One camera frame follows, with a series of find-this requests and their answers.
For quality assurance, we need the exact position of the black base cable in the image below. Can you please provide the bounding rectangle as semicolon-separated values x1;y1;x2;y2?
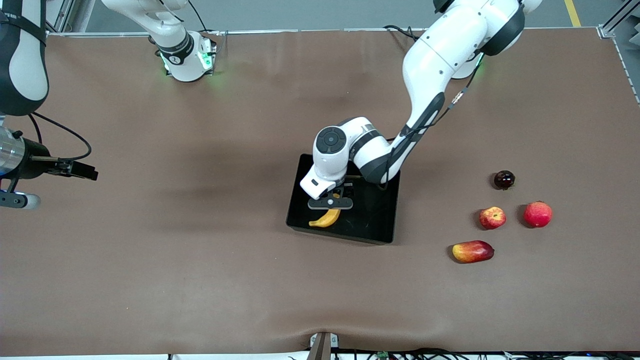
187;0;210;34
383;25;426;44

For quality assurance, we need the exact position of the red round apple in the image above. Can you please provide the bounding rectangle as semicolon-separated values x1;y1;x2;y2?
523;201;553;229

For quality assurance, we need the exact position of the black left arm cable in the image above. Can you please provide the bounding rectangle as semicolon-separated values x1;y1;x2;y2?
381;50;485;191

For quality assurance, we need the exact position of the yellow banana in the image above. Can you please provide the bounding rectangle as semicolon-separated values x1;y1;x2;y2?
308;193;342;228

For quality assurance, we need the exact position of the black plastic box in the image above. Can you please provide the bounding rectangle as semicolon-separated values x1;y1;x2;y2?
285;153;401;245

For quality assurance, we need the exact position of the black left base cable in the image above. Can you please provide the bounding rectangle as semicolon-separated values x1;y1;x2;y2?
383;25;426;44

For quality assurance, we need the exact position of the red yellow apple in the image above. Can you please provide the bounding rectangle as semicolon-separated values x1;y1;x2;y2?
479;206;507;230

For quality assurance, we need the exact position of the red yellow mango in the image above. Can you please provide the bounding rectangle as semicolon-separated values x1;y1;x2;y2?
452;240;495;264

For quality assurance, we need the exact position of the black right base cable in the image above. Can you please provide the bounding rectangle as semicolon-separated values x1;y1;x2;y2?
187;0;210;34

